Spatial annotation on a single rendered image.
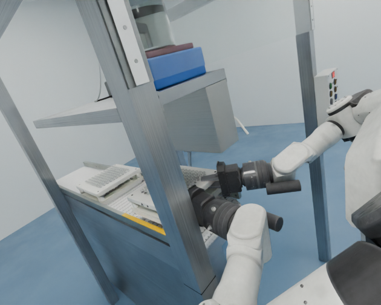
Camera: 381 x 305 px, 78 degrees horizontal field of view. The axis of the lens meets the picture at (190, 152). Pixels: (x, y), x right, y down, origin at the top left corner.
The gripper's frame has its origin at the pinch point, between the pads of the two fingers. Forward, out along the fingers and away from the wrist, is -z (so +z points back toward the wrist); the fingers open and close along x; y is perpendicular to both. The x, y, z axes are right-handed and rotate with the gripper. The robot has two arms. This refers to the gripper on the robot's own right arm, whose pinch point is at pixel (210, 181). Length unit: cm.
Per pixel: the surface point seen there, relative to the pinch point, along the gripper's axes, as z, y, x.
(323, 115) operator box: 51, 51, 3
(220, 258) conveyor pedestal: -5.1, 4.3, 39.0
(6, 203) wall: -293, 140, 69
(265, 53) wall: 64, 350, -15
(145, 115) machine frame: -3.1, -27.2, -30.9
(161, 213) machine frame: -7.0, -26.8, -9.0
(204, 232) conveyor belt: -3.5, -11.3, 10.8
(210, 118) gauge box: 4.7, -1.8, -21.3
